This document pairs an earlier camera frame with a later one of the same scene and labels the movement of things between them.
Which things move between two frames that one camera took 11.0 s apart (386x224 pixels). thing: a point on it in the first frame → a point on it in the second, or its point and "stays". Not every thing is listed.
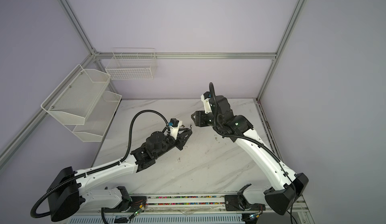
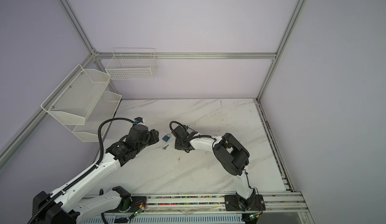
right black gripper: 198,118 → 176,145
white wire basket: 131,64 stays
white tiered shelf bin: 72,101 stays
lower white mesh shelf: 98,119 stays
